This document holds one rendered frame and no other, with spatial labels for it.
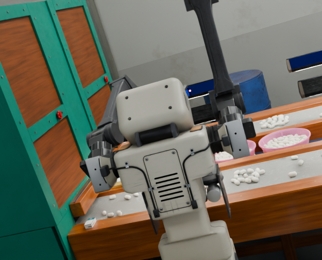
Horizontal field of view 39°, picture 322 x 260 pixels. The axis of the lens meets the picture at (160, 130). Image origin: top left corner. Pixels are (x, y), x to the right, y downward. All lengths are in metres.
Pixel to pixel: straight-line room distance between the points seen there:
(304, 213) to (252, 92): 2.01
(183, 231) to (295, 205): 0.63
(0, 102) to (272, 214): 1.19
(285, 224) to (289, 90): 2.77
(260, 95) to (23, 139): 2.35
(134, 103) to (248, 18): 3.20
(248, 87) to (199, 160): 2.53
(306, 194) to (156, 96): 0.83
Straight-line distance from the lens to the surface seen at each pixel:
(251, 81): 3.80
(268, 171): 2.18
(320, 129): 2.61
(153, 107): 1.33
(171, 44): 4.50
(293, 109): 2.93
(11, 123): 1.98
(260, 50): 4.51
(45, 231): 2.13
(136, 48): 4.54
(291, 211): 1.94
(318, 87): 2.08
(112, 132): 1.51
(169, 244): 1.48
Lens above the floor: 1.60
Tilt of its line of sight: 15 degrees down
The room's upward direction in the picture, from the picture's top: 18 degrees counter-clockwise
